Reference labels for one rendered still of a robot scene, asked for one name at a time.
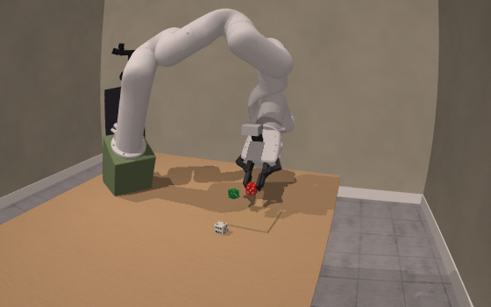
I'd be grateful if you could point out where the red die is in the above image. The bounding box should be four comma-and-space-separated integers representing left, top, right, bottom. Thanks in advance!
245, 182, 258, 195

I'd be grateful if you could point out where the dark green die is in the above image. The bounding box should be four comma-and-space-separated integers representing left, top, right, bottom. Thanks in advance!
228, 189, 239, 199

